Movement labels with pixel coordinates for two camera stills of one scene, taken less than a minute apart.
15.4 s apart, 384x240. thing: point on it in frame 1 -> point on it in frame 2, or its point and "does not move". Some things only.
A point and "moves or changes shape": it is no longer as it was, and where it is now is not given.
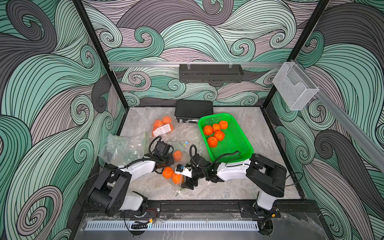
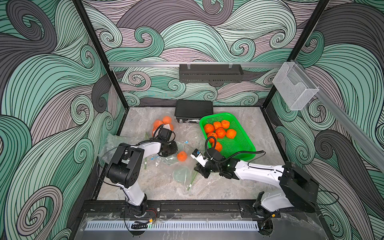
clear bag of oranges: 167,127 does not move
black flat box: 189,111 does not move
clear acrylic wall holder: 296,90 does not move
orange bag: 167,172 -> 218,146
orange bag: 176,178 -> 231,133
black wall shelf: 211,73 does not move
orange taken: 216,127 does not move
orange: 223,124 does not move
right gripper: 187,184 -> 201,169
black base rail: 208,210 does not move
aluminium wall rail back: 178,63 does not move
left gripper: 171,162 -> 174,149
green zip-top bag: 168,173 moves or changes shape
